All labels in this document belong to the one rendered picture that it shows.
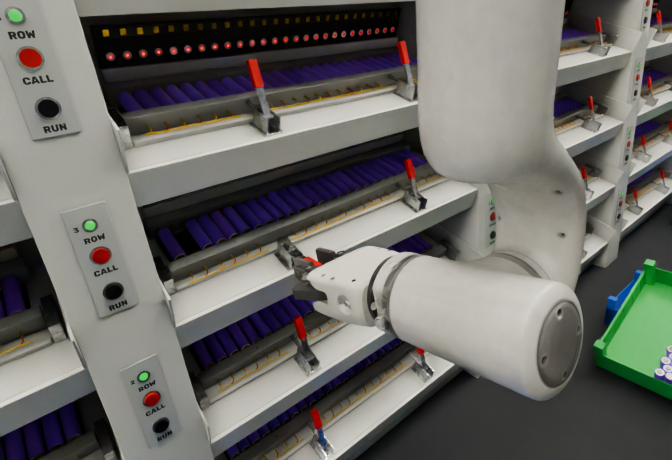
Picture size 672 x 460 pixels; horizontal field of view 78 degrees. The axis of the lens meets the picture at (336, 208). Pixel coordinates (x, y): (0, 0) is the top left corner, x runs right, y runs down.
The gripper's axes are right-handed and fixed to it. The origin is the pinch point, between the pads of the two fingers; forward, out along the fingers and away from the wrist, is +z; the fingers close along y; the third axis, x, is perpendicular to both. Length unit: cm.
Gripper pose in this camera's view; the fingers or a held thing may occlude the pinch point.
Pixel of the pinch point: (316, 265)
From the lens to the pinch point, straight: 55.0
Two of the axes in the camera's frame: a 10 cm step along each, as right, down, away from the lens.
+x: -2.1, -9.5, -2.2
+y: 7.9, -3.0, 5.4
